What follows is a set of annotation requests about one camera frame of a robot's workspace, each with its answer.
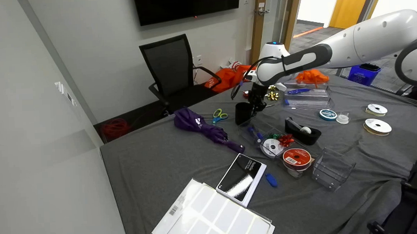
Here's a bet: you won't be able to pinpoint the white label sheet pack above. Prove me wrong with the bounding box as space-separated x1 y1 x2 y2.
149 175 276 234

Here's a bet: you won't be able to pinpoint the orange plastic bag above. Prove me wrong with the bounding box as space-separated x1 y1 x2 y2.
203 64 261 94

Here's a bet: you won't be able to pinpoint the coil of red cable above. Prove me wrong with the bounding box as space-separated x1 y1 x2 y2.
100 118 132 140

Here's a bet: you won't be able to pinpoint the white gold ribbon spool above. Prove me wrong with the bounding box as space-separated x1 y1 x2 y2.
363 117 393 137

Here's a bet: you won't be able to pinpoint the blue recycling bin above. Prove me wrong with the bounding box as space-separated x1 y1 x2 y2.
347 62 382 88

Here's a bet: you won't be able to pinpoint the purple folded umbrella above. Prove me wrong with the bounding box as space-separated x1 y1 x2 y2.
173 105 246 157

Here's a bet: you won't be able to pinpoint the orange crumpled ribbon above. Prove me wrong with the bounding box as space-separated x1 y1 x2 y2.
295 68 330 86

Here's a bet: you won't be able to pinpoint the clear plastic box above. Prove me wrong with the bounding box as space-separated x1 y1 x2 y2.
283 80 335 112

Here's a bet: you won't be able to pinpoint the door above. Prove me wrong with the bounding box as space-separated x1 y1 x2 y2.
248 0 307 63

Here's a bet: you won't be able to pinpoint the black office chair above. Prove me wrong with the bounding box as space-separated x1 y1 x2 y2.
139 32 224 117

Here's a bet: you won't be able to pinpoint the blue green scissors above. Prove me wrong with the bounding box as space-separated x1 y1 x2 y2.
211 108 229 126

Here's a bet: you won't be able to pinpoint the black cup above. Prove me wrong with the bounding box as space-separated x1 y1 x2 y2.
234 101 255 126

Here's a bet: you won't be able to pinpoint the blue tape roll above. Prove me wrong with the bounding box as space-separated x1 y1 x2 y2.
318 108 338 122

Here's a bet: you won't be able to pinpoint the grey tablecloth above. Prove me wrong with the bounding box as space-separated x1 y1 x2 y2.
97 69 417 234

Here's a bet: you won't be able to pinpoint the blue marker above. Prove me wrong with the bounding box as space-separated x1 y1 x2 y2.
248 125 264 144

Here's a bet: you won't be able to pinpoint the wall television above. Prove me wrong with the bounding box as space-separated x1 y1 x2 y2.
133 0 242 27

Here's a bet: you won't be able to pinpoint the red ribbon spool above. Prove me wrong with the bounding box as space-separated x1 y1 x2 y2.
282 147 313 172

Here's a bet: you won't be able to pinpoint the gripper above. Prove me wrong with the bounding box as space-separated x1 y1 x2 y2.
243 82 270 121

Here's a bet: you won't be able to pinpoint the black white card box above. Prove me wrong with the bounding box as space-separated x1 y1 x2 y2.
214 152 269 209

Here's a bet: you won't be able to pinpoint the gold gift bow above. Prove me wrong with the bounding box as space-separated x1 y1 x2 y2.
266 85 281 102

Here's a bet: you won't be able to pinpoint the silver ribbon spool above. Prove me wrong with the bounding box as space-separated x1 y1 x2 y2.
260 138 285 159

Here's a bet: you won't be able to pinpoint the empty clear plastic container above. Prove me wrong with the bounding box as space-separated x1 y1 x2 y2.
310 145 357 193

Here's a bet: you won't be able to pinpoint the black tape dispenser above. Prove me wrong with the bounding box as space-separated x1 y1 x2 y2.
284 115 322 147

